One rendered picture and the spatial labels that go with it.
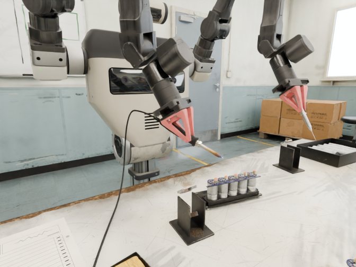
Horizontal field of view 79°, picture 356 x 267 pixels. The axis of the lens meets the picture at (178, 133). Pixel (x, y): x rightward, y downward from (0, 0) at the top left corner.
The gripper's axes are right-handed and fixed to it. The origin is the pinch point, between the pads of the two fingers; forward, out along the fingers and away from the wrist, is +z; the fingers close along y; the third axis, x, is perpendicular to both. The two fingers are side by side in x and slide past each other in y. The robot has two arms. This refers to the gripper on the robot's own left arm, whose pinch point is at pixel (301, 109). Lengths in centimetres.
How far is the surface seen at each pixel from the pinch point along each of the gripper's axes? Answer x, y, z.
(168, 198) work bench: 10.7, -45.4, 16.3
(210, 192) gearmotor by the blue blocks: 2.0, -38.1, 17.5
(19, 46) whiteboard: 168, -116, -170
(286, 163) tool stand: 11.2, -2.2, 14.5
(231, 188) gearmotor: 1.9, -32.4, 17.9
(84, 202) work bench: 16, -65, 12
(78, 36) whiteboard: 169, -59, -188
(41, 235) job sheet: 8, -72, 18
